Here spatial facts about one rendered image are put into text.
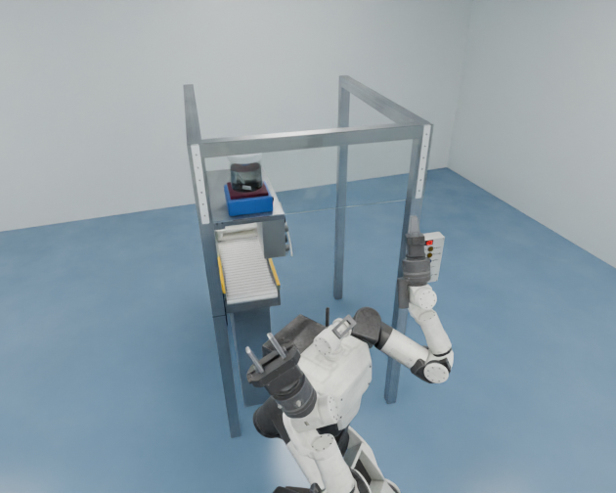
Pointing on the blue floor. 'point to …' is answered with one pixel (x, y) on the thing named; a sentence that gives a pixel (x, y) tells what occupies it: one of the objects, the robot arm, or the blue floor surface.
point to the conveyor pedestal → (250, 335)
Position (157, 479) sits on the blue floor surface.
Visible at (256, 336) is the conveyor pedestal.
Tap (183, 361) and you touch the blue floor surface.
